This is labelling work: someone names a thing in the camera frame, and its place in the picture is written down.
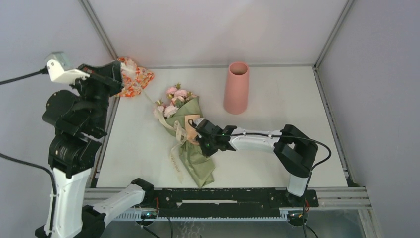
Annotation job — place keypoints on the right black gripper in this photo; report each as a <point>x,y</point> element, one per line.
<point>207,151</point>

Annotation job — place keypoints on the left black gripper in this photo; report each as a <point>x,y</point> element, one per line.
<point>109,76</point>

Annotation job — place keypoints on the green pink flower bouquet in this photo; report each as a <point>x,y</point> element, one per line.
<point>183,105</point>

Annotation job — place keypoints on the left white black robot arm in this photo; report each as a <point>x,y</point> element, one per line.
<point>79,120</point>

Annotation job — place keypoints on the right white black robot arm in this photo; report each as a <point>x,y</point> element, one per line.
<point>293,148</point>

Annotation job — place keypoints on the pink cylindrical vase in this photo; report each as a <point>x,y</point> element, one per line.
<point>236,88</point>

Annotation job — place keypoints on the orange floral crumpled cloth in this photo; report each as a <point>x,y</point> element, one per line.
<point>134,78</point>

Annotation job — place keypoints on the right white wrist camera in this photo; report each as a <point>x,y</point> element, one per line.
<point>197,123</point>

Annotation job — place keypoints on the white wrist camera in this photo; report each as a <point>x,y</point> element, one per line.
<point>60,69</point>
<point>197,123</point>

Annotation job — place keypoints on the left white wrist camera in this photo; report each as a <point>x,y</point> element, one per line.
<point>60,69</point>

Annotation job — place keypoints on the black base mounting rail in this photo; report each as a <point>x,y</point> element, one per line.
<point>226,202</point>

